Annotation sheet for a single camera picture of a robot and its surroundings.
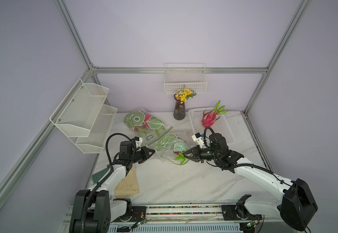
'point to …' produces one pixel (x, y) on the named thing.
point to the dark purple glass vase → (179, 112)
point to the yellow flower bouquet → (182, 95)
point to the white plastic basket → (222, 126)
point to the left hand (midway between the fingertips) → (154, 152)
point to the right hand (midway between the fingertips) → (184, 157)
